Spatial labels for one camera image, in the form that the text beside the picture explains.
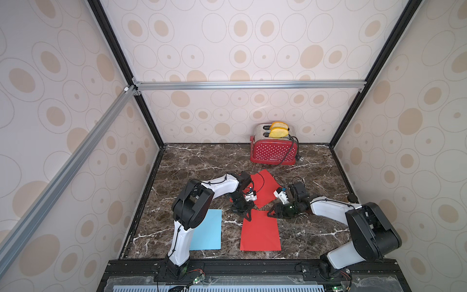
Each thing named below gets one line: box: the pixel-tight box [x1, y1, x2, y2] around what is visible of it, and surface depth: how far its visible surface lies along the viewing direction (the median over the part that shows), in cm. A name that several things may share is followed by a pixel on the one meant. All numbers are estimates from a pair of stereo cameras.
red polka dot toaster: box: [249, 122, 298, 166], surface depth 102 cm
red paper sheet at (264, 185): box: [243, 169, 281, 209], surface depth 85 cm
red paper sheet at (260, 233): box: [240, 208, 282, 252], surface depth 86 cm
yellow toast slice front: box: [268, 126, 289, 138], surface depth 101 cm
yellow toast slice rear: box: [269, 121, 289, 131], surface depth 105 cm
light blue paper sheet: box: [189, 209, 223, 251], surface depth 87 cm
